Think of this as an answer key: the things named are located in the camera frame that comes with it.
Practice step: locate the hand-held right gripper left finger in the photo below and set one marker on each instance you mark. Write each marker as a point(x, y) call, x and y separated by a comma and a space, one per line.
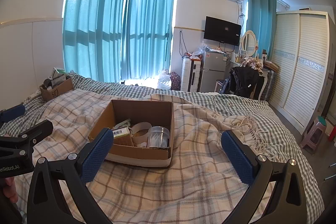
point(98, 155)

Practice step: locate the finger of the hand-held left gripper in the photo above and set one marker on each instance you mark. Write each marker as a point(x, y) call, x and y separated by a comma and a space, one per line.
point(36, 130)
point(13, 111)

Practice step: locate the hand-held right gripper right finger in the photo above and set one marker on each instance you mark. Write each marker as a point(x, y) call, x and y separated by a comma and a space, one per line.
point(237, 158)

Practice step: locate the orange white medicine box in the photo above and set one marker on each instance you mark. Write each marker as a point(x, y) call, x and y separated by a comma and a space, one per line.
point(123, 138)

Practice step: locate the pale green stapler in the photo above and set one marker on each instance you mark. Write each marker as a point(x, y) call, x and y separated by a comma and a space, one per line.
point(123, 123)

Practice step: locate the large cardboard box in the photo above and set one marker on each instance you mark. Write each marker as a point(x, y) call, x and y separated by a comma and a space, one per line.
point(141, 157)

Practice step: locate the white cloth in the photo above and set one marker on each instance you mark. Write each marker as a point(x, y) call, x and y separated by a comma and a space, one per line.
point(143, 144)

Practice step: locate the white tape roll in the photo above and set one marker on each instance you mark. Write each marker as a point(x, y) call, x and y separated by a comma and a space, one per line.
point(141, 125)

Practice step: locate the clear plastic jar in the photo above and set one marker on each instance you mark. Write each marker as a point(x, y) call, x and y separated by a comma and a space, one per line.
point(157, 138)

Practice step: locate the person's left hand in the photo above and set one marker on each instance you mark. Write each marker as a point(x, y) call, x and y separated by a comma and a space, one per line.
point(9, 188)

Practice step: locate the black round container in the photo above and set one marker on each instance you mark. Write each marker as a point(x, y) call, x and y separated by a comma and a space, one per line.
point(47, 83)

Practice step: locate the small brown cardboard box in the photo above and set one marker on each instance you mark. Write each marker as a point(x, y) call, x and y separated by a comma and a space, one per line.
point(60, 91)

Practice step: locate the plaid blanket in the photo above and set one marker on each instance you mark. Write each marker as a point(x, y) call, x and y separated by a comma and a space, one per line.
point(183, 182)

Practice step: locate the white green carton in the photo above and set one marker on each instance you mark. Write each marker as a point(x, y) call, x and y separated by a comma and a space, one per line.
point(58, 72)

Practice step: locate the white chair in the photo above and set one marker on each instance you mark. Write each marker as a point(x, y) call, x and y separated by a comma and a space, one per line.
point(219, 86)

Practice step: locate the black jacket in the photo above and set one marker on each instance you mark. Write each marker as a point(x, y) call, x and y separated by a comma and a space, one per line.
point(242, 81)

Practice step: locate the plastic stool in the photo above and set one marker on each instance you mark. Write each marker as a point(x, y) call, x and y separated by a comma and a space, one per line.
point(313, 132)

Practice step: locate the white dressing table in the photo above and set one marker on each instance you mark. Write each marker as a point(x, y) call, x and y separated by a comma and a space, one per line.
point(265, 82)

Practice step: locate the silver small fridge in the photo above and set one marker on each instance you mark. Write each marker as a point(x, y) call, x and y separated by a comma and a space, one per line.
point(212, 71)

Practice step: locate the floral cloth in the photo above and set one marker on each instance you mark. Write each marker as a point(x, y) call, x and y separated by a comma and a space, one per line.
point(252, 64)

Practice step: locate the white suitcase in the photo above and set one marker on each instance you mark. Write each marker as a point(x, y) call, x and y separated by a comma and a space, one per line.
point(190, 74)

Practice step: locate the flat cardboard box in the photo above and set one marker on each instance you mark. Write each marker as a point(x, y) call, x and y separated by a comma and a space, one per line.
point(271, 65)

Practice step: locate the dark floral bag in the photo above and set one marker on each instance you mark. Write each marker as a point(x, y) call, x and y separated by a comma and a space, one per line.
point(175, 81)

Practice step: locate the clear plastic bag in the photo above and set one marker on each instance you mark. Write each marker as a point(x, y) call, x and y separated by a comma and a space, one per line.
point(164, 81)

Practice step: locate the white louvred wardrobe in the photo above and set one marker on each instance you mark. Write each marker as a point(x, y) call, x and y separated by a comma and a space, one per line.
point(299, 69)

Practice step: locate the crumpled plastic bag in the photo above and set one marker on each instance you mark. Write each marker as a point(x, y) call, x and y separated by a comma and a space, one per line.
point(199, 49)

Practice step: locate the white oval mirror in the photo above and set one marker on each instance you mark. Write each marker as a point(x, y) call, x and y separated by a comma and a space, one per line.
point(249, 41)

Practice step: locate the wide teal curtain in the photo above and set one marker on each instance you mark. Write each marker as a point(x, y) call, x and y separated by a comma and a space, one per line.
point(92, 16)

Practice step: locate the narrow teal curtain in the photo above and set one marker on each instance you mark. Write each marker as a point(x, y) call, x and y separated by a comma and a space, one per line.
point(261, 19)

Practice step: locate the black wall television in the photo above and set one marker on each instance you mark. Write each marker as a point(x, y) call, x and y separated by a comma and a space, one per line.
point(221, 31)

